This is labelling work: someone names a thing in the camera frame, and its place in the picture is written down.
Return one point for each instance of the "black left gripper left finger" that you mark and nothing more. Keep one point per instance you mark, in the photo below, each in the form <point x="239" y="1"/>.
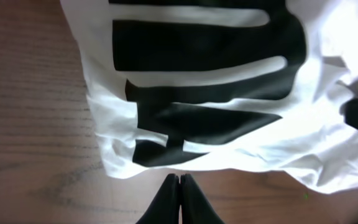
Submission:
<point x="164" y="208"/>

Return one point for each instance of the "white t-shirt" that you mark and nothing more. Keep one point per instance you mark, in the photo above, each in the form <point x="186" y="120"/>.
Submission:
<point x="255" y="86"/>

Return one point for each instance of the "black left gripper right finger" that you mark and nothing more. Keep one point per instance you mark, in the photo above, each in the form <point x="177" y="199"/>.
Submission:
<point x="195" y="207"/>

